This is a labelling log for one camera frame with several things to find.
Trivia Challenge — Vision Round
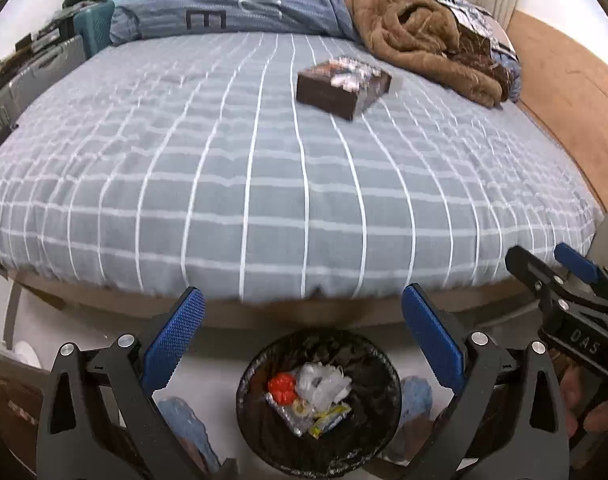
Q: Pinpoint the grey suitcase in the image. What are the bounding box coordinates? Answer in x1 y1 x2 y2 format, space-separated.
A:
0 35 87 131

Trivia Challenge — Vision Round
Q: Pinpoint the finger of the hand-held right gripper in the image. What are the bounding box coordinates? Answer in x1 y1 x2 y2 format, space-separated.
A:
504 246 608 328
554 242 608 306

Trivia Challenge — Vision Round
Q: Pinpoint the brown snack box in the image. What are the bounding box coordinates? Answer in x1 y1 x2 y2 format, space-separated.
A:
296 56 392 122

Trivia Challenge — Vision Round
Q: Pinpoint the person's right hand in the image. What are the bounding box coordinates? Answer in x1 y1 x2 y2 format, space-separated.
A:
558 355 608 441

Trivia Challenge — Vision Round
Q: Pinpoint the clear plastic bag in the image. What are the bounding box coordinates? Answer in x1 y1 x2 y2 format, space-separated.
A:
294 362 352 411

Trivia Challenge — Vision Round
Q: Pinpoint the dark brown furniture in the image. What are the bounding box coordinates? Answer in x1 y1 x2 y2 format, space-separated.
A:
0 349 50 478

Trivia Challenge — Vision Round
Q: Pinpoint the patterned pillow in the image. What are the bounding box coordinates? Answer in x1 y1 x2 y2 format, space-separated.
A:
429 0 524 103

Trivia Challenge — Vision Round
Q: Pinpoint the blue striped duvet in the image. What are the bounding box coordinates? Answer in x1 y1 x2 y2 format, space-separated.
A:
109 0 359 46

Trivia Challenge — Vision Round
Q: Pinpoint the red plastic bag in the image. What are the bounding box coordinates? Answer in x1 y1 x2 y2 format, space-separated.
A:
267 372 299 406

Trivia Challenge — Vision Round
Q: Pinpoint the white round object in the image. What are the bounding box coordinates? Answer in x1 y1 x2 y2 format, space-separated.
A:
6 341 42 371

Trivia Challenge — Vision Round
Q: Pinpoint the brown fleece blanket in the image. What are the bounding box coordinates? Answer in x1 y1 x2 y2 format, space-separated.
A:
341 0 512 108

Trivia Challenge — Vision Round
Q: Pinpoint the blue slipper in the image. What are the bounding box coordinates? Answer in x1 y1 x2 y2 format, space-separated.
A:
156 396 219 476
384 375 437 461

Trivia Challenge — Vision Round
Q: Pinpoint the wooden headboard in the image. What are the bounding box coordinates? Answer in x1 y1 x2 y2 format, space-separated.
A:
506 10 608 211

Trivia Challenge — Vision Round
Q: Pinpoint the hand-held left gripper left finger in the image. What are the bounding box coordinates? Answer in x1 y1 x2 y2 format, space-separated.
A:
36 286 209 480

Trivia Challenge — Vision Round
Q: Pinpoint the teal plastic crate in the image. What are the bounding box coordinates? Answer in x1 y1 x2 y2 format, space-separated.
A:
73 0 116 61

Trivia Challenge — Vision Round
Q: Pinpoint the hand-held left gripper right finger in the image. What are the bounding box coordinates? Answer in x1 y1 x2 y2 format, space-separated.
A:
401 283 572 480

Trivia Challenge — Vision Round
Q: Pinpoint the bed with grey checked sheet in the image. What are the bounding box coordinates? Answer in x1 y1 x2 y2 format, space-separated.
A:
0 30 608 331

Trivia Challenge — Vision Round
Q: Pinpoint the yellow white snack wrapper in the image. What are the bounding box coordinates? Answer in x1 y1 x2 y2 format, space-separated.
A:
309 402 352 438

